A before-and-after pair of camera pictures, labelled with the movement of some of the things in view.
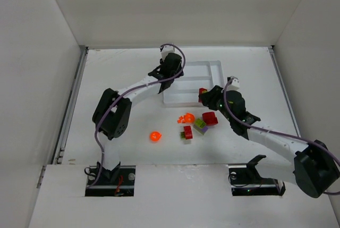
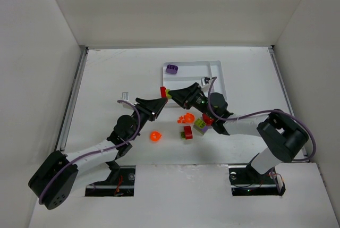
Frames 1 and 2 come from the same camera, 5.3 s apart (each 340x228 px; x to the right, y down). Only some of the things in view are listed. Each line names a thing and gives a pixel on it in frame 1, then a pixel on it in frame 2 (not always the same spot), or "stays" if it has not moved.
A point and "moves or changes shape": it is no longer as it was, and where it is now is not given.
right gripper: (208, 96) to (193, 96)
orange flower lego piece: (188, 118) stays
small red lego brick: (201, 90) moves or changes shape
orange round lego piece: (155, 136) stays
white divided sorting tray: (184, 91) stays
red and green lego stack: (187, 133) stays
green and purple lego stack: (201, 126) stays
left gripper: (164, 85) to (146, 108)
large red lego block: (210, 118) stays
